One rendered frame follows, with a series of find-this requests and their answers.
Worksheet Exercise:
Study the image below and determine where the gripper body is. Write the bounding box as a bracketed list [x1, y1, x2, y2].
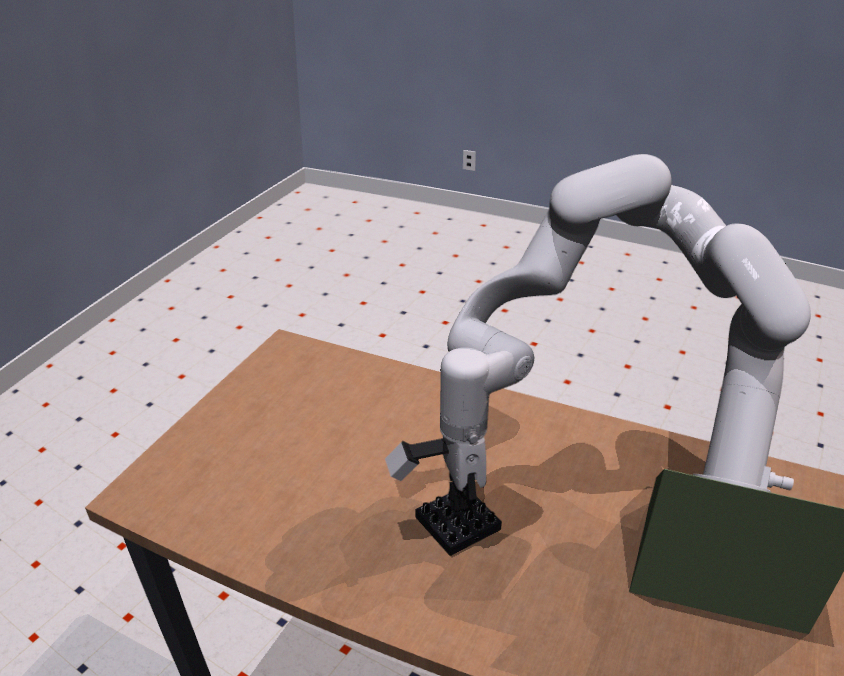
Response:
[440, 429, 487, 491]

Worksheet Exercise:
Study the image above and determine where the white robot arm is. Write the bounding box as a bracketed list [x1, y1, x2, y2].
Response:
[440, 154, 811, 492]

